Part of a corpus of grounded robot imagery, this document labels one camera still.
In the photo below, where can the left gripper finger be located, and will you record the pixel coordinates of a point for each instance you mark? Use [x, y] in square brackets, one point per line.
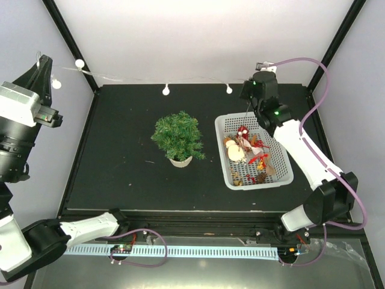
[36, 78]
[48, 85]

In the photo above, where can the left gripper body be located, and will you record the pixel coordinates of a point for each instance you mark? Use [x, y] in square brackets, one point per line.
[50, 114]

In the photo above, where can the small green christmas tree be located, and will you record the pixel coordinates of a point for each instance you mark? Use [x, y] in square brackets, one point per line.
[179, 137]

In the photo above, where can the white perforated plastic basket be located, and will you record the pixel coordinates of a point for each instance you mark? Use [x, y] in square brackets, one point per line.
[245, 130]

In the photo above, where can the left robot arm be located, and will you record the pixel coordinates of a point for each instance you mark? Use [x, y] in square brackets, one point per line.
[38, 146]

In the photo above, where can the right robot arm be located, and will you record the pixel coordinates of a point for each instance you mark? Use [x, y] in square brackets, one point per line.
[332, 190]

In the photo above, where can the small circuit board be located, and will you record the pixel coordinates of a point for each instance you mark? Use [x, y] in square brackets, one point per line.
[121, 248]

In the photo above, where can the wooden snowman ornament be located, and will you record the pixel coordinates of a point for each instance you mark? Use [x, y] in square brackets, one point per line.
[234, 151]

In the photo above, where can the gold bell ornament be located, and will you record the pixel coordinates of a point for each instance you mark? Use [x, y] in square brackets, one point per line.
[238, 183]

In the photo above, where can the brown pine cone ornament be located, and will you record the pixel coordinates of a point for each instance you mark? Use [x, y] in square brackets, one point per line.
[261, 178]

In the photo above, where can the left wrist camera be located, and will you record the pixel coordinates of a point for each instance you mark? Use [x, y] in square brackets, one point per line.
[19, 104]

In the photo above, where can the left black frame post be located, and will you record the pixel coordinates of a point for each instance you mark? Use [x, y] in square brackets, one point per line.
[64, 30]

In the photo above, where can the black frame post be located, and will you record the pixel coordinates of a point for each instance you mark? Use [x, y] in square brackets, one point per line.
[342, 31]
[64, 30]

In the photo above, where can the light blue slotted cable duct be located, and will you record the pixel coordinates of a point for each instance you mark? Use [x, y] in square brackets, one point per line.
[227, 252]

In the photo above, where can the right black frame post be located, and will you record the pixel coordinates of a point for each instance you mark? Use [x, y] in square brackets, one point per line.
[342, 31]

